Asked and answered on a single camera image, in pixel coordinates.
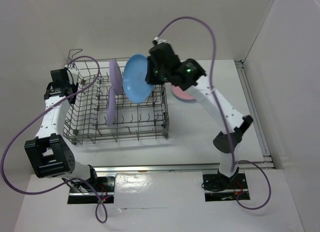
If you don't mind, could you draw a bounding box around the purple cable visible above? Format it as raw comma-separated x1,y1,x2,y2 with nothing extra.
154,16,272,211
0,55,109,224

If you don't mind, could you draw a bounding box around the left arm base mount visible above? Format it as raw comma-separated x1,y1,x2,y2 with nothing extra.
67,175,116,205

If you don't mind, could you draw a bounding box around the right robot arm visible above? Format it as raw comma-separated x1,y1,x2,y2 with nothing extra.
145,38,253,188

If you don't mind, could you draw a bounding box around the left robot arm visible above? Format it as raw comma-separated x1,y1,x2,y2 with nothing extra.
24,67,99,192

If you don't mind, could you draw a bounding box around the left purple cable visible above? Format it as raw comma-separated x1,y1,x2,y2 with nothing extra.
0,55,109,224

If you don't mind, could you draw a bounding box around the pink plate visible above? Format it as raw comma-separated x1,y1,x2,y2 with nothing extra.
171,85,195,99

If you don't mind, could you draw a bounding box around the small purple plate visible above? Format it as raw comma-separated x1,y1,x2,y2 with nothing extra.
106,87,116,127

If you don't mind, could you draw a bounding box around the aluminium rail front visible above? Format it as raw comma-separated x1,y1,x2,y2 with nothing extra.
95,163,220,173

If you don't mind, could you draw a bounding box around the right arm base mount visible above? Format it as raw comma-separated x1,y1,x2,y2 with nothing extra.
201,173,250,202

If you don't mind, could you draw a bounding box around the large purple plate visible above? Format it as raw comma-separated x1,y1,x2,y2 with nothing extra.
109,59,123,96

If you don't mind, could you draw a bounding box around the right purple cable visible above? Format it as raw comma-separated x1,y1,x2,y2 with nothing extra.
154,16,272,211

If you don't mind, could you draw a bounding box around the grey wire dish rack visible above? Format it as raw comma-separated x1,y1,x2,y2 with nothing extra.
63,49,170,145

